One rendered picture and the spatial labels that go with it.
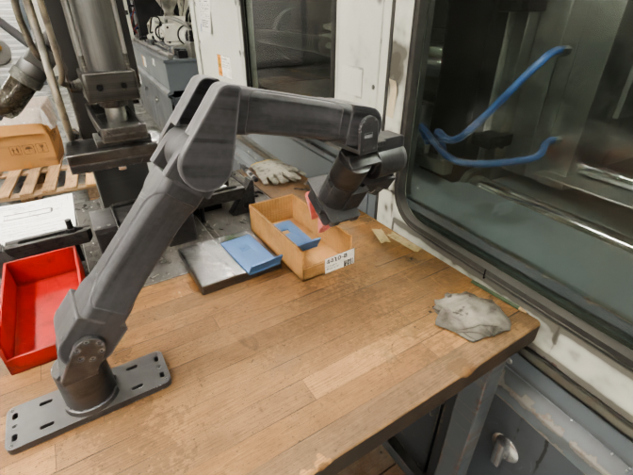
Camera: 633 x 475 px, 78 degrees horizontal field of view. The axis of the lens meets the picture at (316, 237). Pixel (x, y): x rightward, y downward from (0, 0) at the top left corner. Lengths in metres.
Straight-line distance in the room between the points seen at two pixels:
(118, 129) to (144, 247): 0.37
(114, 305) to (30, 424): 0.20
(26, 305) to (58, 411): 0.29
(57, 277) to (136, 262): 0.44
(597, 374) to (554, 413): 0.16
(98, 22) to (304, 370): 0.67
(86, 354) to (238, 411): 0.21
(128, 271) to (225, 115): 0.22
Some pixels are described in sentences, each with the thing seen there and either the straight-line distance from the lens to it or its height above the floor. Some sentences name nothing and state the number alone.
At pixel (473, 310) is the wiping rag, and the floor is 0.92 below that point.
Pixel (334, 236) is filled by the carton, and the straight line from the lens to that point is 0.85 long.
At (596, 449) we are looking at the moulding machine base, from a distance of 0.92.
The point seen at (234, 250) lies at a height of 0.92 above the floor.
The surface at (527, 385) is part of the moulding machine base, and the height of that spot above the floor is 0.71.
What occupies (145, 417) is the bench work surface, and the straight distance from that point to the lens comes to 0.62.
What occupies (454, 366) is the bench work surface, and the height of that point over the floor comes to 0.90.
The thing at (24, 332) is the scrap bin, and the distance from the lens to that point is 0.83.
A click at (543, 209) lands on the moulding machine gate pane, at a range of 0.76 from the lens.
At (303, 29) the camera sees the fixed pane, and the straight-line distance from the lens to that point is 1.45.
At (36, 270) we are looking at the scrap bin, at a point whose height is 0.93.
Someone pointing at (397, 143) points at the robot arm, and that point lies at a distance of 0.69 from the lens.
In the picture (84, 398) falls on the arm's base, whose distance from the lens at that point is 0.62.
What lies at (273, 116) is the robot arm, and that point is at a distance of 0.52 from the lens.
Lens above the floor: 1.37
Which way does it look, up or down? 31 degrees down
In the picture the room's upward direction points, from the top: straight up
